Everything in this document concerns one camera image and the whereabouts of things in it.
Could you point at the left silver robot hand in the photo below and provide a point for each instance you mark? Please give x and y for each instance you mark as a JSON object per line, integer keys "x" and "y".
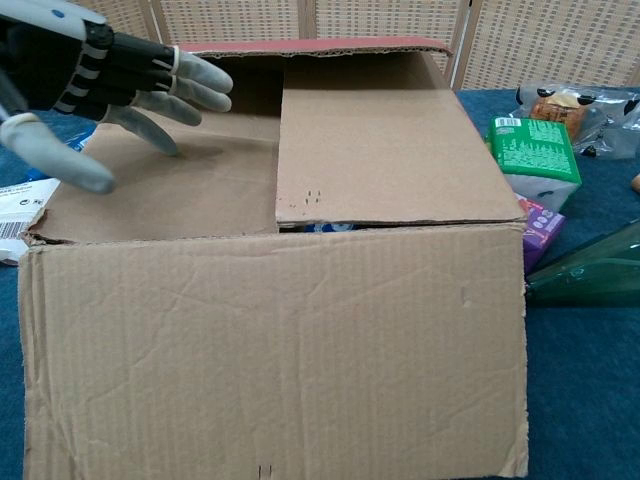
{"x": 60, "y": 60}

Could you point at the large cardboard box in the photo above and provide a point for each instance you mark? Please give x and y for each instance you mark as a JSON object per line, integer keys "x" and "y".
{"x": 275, "y": 350}

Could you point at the blue squeeze tube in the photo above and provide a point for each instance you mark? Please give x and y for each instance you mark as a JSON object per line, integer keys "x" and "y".
{"x": 81, "y": 142}

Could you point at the white printed food bag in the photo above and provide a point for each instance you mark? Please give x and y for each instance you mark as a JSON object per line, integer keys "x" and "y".
{"x": 20, "y": 210}

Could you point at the blue cookie box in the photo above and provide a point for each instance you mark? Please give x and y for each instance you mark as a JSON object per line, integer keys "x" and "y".
{"x": 325, "y": 227}

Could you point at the green printed box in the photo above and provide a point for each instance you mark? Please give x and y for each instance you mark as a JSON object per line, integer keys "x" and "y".
{"x": 537, "y": 147}

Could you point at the bamboo folding screen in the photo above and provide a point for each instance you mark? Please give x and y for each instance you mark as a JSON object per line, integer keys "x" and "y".
{"x": 550, "y": 40}

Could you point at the clear bag with cakes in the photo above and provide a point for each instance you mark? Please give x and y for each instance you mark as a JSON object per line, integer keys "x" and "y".
{"x": 565, "y": 110}

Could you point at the small purple box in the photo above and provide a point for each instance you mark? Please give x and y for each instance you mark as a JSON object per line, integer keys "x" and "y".
{"x": 542, "y": 230}

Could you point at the green transparent plastic bag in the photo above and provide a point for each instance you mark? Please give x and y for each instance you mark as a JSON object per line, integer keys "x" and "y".
{"x": 595, "y": 275}

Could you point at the pink-brown paper roll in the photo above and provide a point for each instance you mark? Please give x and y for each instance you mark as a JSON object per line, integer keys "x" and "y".
{"x": 636, "y": 182}

